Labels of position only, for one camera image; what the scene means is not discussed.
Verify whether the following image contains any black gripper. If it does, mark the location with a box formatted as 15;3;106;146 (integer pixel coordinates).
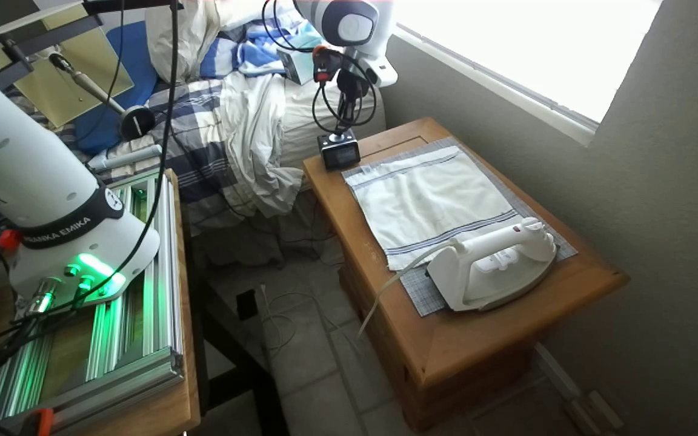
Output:
331;67;370;136

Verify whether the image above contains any black alarm clock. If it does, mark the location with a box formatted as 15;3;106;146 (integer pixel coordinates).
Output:
318;128;364;175

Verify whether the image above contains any white mattress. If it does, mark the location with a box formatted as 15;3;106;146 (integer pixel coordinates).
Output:
273;76;388;168

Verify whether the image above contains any white bed sheet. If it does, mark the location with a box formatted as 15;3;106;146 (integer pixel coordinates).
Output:
218;71;308;220

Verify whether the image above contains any white striped towel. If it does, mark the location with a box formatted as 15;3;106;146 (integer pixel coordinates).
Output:
342;142;541;273

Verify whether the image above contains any blue plaid blanket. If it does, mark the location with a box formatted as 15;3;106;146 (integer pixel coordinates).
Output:
89;19;320;204

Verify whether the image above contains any window sill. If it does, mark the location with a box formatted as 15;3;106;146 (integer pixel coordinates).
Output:
386;22;605;151

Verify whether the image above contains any white pillow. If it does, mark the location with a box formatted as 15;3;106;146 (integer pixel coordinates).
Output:
146;0;229;83

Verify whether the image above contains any grey checked mat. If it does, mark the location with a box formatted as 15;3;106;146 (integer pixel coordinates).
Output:
342;133;578;320

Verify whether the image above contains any white clothes iron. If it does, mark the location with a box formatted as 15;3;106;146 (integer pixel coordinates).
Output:
423;217;563;314

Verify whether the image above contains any metal rod with black knob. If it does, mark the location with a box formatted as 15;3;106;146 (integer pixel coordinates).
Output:
46;50;158;141

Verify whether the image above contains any blue pillow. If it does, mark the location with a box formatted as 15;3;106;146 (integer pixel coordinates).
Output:
72;19;163;156

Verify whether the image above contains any wooden nightstand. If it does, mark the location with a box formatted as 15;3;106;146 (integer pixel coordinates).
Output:
301;115;630;434

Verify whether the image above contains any olive green board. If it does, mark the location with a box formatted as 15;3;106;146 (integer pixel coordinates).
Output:
8;6;137;130

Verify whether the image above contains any green-lit metal rack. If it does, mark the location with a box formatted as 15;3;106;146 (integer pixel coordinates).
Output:
0;168;204;436

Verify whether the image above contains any orange clamp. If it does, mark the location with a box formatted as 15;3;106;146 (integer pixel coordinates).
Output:
32;405;58;436

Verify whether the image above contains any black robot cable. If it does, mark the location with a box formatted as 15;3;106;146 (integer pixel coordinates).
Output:
260;0;382;136

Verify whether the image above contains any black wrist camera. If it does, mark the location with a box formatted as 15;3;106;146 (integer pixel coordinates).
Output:
309;43;344;88

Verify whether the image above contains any white iron cord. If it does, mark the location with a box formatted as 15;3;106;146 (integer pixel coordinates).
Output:
353;245;449;337

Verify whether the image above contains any long black cable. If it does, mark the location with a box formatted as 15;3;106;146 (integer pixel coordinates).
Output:
0;0;184;383

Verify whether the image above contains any aluminium frame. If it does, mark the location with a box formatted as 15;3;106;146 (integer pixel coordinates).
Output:
0;168;187;422

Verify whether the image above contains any black cart frame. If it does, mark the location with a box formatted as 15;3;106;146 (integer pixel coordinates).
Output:
187;232;285;436

